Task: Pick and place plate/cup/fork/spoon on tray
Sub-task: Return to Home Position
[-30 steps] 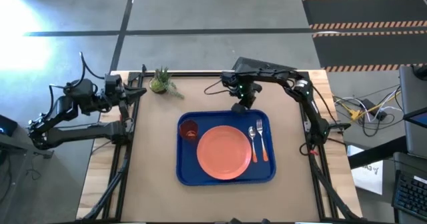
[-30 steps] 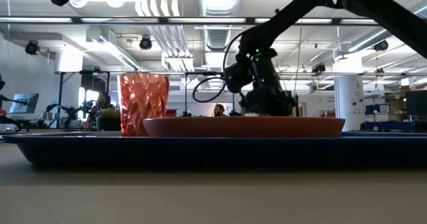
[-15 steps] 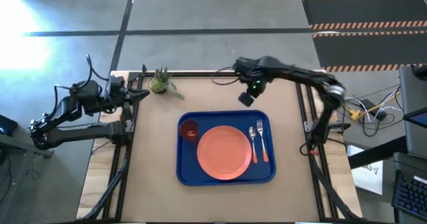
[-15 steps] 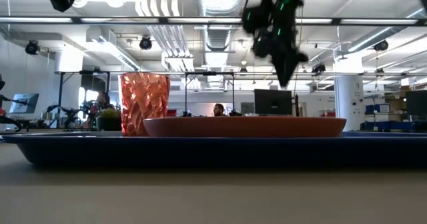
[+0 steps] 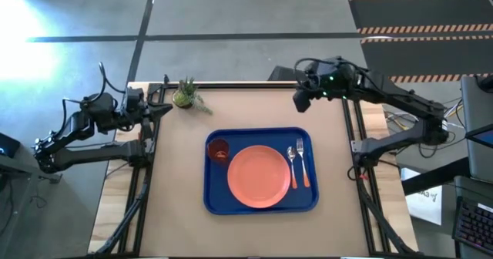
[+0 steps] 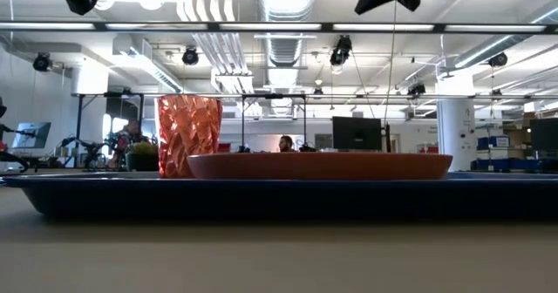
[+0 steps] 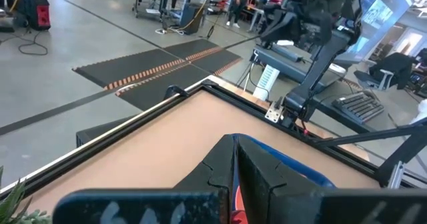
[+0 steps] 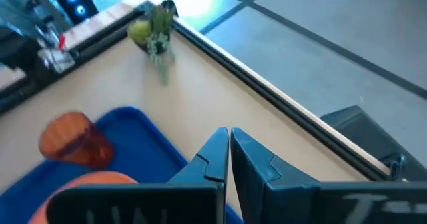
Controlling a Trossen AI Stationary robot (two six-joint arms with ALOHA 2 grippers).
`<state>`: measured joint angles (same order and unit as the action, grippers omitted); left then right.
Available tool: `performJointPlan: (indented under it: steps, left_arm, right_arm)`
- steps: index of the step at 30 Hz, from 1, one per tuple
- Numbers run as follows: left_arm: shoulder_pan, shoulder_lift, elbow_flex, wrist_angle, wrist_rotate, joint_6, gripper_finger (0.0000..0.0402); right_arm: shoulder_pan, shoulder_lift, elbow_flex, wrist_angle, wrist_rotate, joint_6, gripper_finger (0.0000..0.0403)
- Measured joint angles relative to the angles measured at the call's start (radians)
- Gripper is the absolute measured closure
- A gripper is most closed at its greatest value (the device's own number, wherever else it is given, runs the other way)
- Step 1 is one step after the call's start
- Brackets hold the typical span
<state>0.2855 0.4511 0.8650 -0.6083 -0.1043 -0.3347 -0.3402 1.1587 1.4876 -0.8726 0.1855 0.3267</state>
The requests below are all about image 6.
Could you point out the orange faceted plastic cup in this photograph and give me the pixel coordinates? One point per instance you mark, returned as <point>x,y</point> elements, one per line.
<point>187,131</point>

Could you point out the orange plate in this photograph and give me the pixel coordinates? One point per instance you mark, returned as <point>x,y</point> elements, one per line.
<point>318,166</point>

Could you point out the dark blue tray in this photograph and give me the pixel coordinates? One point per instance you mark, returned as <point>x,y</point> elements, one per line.
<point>279,199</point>

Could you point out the tilted monitor on arm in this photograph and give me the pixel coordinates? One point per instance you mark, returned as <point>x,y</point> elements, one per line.
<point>31,134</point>

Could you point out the black ceiling spotlight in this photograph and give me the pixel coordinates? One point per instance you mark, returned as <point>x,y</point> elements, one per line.
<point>417,89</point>
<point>341,51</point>
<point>498,59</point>
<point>42,62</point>
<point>190,56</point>

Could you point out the black computer monitor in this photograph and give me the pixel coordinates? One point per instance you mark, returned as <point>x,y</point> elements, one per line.
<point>356,132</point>

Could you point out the white round pillar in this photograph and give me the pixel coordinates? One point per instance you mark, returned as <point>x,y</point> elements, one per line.
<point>455,118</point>

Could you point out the person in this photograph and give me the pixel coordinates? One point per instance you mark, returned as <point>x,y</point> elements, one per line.
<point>286,144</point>
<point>128,138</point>

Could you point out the green potted plant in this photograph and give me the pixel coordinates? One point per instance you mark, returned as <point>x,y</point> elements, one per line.
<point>143,155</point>

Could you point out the blue storage bin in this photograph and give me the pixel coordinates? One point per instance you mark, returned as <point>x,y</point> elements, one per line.
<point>493,142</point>

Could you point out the black monitor at shelves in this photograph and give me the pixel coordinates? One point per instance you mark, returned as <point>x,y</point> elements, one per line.
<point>545,134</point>

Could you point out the silver ceiling ventilation duct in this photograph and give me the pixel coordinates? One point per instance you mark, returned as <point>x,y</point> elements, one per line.
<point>285,5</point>

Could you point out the overhead frame light bar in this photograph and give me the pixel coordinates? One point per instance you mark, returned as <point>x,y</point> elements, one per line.
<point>279,27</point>

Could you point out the black metal rig frame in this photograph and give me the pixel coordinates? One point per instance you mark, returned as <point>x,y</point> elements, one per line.
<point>304,118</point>
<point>79,123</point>

